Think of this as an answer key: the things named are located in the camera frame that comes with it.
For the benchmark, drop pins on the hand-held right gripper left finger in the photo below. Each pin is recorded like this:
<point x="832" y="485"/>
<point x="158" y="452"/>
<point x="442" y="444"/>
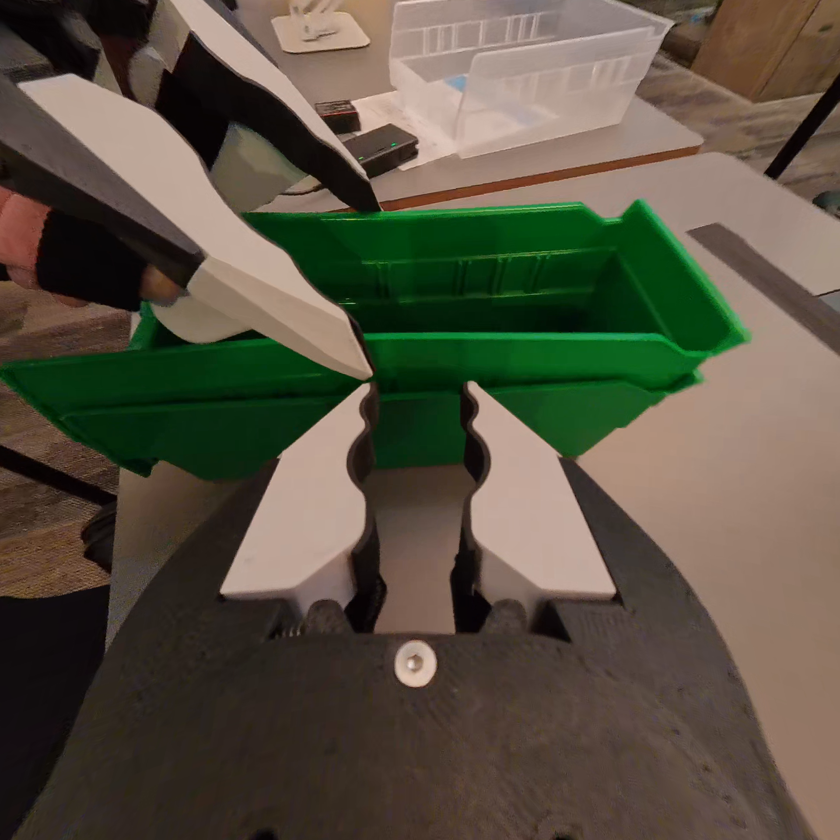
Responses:
<point x="289" y="525"/>

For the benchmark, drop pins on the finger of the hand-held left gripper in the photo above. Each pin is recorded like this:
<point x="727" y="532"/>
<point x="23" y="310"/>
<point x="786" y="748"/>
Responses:
<point x="197" y="223"/>
<point x="216" y="26"/>

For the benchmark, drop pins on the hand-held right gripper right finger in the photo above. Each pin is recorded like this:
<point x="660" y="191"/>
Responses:
<point x="544" y="525"/>

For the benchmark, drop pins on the person's left hand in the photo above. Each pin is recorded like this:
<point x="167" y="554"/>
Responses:
<point x="19" y="236"/>

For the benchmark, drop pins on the clear glass cup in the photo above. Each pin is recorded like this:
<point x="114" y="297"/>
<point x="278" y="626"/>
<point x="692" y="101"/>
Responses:
<point x="308" y="16"/>

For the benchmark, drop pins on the white square tray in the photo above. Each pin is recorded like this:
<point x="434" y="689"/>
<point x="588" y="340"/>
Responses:
<point x="341" y="39"/>

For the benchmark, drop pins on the small black box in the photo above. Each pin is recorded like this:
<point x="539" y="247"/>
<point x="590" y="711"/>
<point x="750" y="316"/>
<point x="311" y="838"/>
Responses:
<point x="336" y="117"/>

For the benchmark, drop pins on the black charger box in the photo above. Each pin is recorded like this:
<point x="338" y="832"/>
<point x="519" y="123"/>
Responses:
<point x="380" y="148"/>

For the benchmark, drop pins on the white paper sheet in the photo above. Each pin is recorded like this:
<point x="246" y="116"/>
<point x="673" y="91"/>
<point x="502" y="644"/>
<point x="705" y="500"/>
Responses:
<point x="430" y="131"/>

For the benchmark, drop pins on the black metal bar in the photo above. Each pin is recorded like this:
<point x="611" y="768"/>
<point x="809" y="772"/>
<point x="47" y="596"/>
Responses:
<point x="52" y="474"/>

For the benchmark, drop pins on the grey tape strip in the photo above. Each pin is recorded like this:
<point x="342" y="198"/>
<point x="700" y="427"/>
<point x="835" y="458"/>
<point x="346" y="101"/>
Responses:
<point x="754" y="262"/>

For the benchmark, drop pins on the clear plastic bin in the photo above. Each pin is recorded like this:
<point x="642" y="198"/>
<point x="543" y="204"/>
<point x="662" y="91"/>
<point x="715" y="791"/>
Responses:
<point x="558" y="39"/>

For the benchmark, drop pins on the black round stand foot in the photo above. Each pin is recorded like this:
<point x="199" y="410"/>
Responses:
<point x="828" y="203"/>

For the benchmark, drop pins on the black stand leg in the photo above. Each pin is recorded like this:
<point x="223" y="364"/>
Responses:
<point x="802" y="133"/>

